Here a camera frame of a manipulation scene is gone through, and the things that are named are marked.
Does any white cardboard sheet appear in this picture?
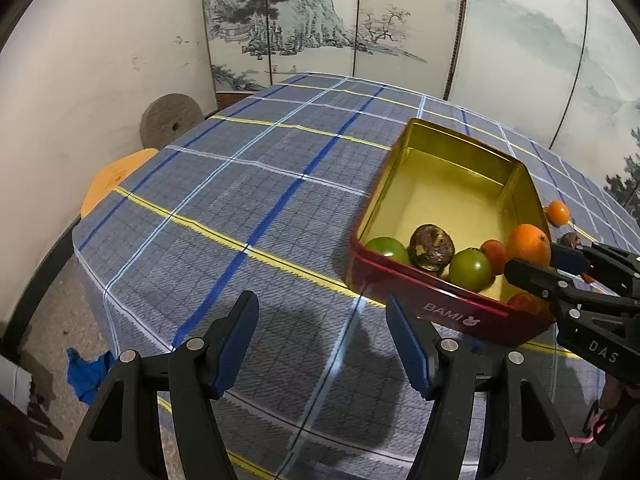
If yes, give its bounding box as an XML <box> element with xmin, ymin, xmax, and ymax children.
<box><xmin>0</xmin><ymin>355</ymin><xmax>33</xmax><ymax>408</ymax></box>

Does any grey round millstone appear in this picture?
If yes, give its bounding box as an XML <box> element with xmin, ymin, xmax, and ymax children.
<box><xmin>140</xmin><ymin>93</ymin><xmax>205</xmax><ymax>150</ymax></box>

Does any red tomato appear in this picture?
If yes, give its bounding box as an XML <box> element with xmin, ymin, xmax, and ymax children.
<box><xmin>480</xmin><ymin>240</ymin><xmax>510</xmax><ymax>276</ymax></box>
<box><xmin>506</xmin><ymin>291</ymin><xmax>551</xmax><ymax>316</ymax></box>

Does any red and gold tin box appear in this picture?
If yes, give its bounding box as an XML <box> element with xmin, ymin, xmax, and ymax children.
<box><xmin>345</xmin><ymin>118</ymin><xmax>558</xmax><ymax>346</ymax></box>

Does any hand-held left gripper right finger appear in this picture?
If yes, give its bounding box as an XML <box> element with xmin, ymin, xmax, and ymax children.
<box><xmin>386</xmin><ymin>295</ymin><xmax>581</xmax><ymax>480</ymax></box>

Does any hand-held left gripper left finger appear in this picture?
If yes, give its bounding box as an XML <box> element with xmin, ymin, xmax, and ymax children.
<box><xmin>60</xmin><ymin>290</ymin><xmax>260</xmax><ymax>480</ymax></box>

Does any pink strap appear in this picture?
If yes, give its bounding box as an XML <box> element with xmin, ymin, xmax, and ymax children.
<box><xmin>570</xmin><ymin>400</ymin><xmax>608</xmax><ymax>446</ymax></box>

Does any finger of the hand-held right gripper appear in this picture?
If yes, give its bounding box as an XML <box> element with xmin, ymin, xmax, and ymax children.
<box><xmin>503</xmin><ymin>257</ymin><xmax>640</xmax><ymax>321</ymax></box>
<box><xmin>550</xmin><ymin>241</ymin><xmax>640</xmax><ymax>297</ymax></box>

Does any large orange mandarin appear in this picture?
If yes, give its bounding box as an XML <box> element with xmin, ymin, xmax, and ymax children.
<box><xmin>506</xmin><ymin>223</ymin><xmax>552</xmax><ymax>267</ymax></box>

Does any blue plaid tablecloth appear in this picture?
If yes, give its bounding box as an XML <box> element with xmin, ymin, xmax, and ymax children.
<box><xmin>71</xmin><ymin>72</ymin><xmax>640</xmax><ymax>480</ymax></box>

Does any blue cloth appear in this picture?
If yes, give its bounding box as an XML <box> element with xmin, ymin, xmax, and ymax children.
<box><xmin>66</xmin><ymin>347</ymin><xmax>117</xmax><ymax>405</ymax></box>

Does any painted landscape folding screen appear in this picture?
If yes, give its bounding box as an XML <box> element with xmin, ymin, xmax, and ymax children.
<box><xmin>200</xmin><ymin>0</ymin><xmax>640</xmax><ymax>211</ymax></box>

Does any orange wooden stool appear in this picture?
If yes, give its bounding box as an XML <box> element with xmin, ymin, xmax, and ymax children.
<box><xmin>80</xmin><ymin>147</ymin><xmax>160</xmax><ymax>218</ymax></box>

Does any green tomato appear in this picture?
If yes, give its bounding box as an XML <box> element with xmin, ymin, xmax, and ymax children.
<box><xmin>448</xmin><ymin>248</ymin><xmax>493</xmax><ymax>292</ymax></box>
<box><xmin>364</xmin><ymin>237</ymin><xmax>411</xmax><ymax>266</ymax></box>

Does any person's right hand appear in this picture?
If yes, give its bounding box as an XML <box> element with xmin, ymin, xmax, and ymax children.
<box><xmin>598</xmin><ymin>375</ymin><xmax>630</xmax><ymax>411</ymax></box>

